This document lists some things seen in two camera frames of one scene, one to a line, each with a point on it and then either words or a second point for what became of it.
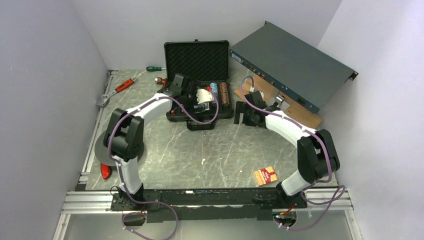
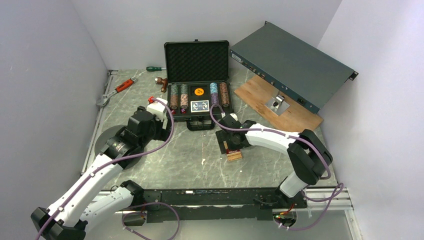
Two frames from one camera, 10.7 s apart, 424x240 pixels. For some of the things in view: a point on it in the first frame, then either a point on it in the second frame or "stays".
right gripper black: [242, 107] to [222, 136]
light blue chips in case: [214, 86] stays
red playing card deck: [265, 175] to [232, 154]
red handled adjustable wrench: [105, 97] stays
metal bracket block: [282, 105] stays
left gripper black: [192, 87] to [162, 134]
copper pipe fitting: [159, 80] stays
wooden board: [299, 111] stays
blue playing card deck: [201, 108] stays
